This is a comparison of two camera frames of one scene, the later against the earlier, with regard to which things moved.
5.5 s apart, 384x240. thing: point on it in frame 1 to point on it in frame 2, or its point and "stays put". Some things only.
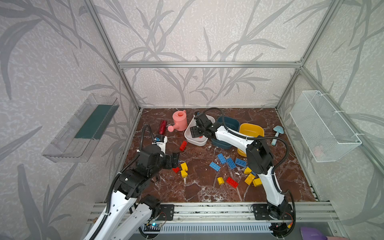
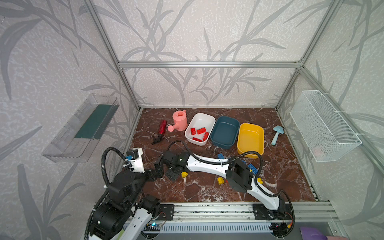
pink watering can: (180, 118) stays put
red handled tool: (162, 127) stays put
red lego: (183, 145) to (196, 139)
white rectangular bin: (198, 141) stays put
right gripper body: (197, 130) to (167, 165)
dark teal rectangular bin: (231, 123) stays put
